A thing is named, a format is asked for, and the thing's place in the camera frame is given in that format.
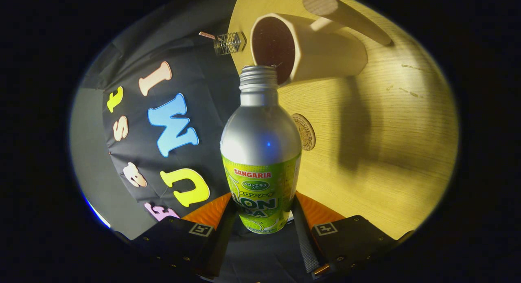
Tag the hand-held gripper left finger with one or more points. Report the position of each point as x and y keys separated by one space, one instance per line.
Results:
x=220 y=242

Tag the black backdrop cloth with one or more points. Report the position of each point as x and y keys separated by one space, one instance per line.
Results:
x=211 y=112

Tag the wooden table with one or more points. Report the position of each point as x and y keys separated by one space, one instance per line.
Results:
x=386 y=144

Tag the silver green juice bottle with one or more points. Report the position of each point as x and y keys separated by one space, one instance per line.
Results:
x=260 y=136

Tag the round wooden coaster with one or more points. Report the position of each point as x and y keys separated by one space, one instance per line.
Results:
x=307 y=132

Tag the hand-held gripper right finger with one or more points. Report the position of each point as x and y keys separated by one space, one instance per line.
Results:
x=304 y=242

